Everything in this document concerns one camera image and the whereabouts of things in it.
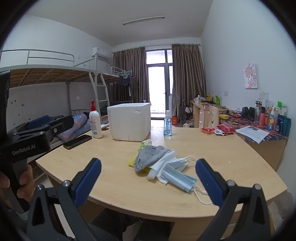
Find row of toiletry bottles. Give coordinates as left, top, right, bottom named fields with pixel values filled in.
left=254, top=98, right=292, bottom=137

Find white lotion bottle red pump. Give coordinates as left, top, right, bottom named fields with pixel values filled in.
left=89, top=100, right=103, bottom=139

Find red snack packet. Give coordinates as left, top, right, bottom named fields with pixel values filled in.
left=216, top=124, right=236, bottom=135

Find glass balcony door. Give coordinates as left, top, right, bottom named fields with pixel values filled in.
left=146, top=46, right=173, bottom=118

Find clear tumbler dark lid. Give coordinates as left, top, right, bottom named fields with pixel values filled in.
left=255, top=98, right=263, bottom=123

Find hanging dark clothes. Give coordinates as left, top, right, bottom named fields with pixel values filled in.
left=119, top=71, right=136, bottom=88

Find wooden desk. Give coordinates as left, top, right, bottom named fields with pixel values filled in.
left=191, top=101, right=289, bottom=172

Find black folding rack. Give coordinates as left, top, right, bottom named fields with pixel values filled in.
left=179, top=100, right=193, bottom=123

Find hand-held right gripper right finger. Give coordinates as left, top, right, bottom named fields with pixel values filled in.
left=195, top=159, right=274, bottom=241

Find printed paper sheet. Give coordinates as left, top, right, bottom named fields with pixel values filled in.
left=235, top=125, right=270, bottom=143

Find cardboard box smiley face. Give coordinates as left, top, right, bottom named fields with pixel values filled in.
left=209, top=105, right=220, bottom=128

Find blue face mask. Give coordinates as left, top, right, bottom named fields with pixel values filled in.
left=162, top=166, right=213, bottom=205
left=166, top=156, right=200, bottom=172

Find blue liquid spray bottle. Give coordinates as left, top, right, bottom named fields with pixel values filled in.
left=164, top=110, right=173, bottom=137

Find yellow mesh cloth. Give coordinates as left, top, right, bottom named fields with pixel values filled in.
left=128, top=156, right=151, bottom=173

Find black smartphone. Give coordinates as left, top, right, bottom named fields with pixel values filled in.
left=63, top=134, right=92, bottom=150

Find white cloth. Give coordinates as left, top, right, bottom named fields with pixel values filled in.
left=148, top=150, right=179, bottom=186

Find ceiling tube light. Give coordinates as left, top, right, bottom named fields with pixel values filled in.
left=122, top=16, right=165, bottom=25

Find grey sock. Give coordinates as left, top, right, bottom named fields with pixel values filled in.
left=134, top=146, right=175, bottom=172

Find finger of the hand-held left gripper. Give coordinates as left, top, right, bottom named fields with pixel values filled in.
left=9, top=115, right=66, bottom=135
left=7, top=116, right=75, bottom=141

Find white air conditioner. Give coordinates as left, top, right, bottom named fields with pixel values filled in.
left=92, top=47, right=113, bottom=61

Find brown curtain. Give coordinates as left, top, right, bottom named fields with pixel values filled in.
left=172, top=44, right=207, bottom=116
left=112, top=47, right=146, bottom=103

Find person's left hand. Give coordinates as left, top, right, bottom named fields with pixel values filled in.
left=0, top=165, right=36, bottom=210

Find green plastic packet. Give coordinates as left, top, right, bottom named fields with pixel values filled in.
left=138, top=140, right=153, bottom=153

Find blue patterned quilt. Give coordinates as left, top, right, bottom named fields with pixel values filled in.
left=53, top=113, right=93, bottom=142

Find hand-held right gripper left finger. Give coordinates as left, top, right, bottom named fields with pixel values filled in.
left=26, top=158, right=102, bottom=241

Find patterned desk cloth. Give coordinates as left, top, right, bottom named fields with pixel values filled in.
left=220, top=111, right=289, bottom=142

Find metal bunk bed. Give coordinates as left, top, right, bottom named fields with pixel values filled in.
left=99, top=66, right=135, bottom=103
left=0, top=49, right=97, bottom=163

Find pink cartoon wall poster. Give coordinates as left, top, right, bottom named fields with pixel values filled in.
left=243, top=64, right=258, bottom=89

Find white foam box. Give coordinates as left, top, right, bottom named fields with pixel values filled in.
left=107, top=102, right=151, bottom=142

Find white bunk bed ladder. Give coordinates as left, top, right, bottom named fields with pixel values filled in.
left=89, top=72, right=110, bottom=116

